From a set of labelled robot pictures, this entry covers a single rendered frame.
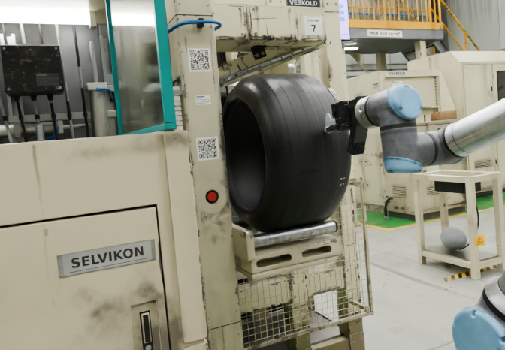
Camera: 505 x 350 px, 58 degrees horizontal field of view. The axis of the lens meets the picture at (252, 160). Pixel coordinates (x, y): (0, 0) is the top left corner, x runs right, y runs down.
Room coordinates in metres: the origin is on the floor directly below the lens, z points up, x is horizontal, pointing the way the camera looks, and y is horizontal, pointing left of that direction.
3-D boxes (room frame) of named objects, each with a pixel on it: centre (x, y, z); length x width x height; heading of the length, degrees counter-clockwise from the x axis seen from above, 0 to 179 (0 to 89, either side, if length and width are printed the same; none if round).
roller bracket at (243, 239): (1.61, 0.11, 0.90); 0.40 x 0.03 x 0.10; 24
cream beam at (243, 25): (2.01, -0.05, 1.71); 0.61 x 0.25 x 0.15; 114
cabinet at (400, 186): (6.11, -2.30, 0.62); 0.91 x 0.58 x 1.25; 114
